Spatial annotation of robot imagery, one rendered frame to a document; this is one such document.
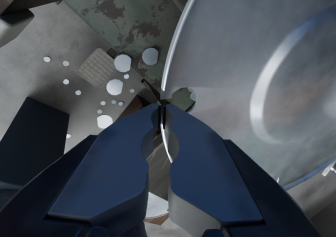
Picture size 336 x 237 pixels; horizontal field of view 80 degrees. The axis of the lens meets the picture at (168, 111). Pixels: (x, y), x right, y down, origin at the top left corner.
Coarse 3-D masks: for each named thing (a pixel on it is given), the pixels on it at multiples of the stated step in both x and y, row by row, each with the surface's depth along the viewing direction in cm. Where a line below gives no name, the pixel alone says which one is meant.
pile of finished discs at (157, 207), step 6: (150, 198) 81; (156, 198) 82; (150, 204) 84; (156, 204) 85; (162, 204) 86; (150, 210) 86; (156, 210) 87; (162, 210) 88; (150, 216) 88; (156, 216) 88
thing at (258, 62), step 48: (192, 0) 11; (240, 0) 12; (288, 0) 13; (192, 48) 13; (240, 48) 14; (288, 48) 15; (240, 96) 16; (288, 96) 17; (240, 144) 19; (288, 144) 22
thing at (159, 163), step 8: (192, 104) 16; (160, 136) 17; (160, 144) 16; (152, 152) 16; (160, 152) 16; (152, 160) 17; (160, 160) 17; (168, 160) 17; (152, 168) 17; (160, 168) 17; (168, 168) 18; (152, 176) 18; (160, 176) 18; (168, 176) 18; (152, 184) 18; (160, 184) 18; (152, 192) 19; (160, 192) 19
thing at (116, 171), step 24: (120, 120) 10; (144, 120) 10; (96, 144) 8; (120, 144) 9; (144, 144) 9; (96, 168) 7; (120, 168) 7; (144, 168) 7; (72, 192) 6; (96, 192) 6; (120, 192) 6; (144, 192) 7; (48, 216) 6; (72, 216) 6; (96, 216) 6; (120, 216) 6; (144, 216) 7
